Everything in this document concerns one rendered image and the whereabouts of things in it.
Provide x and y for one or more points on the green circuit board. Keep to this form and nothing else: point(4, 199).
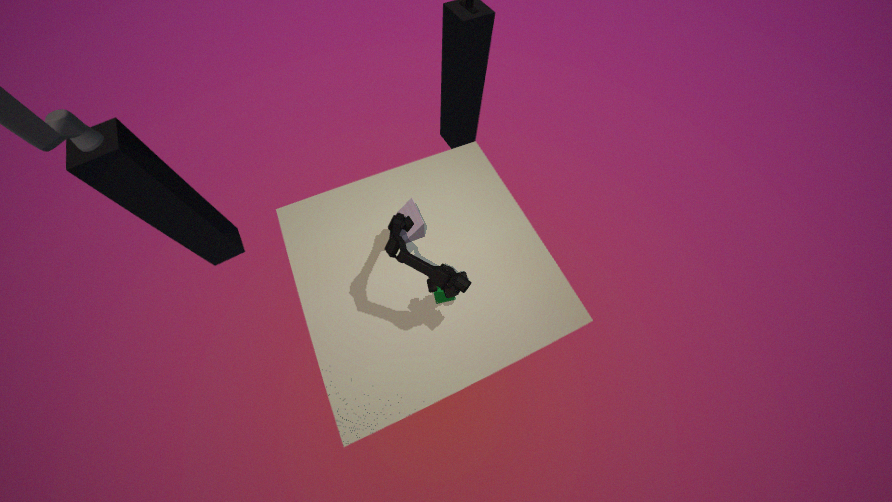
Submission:
point(440, 296)

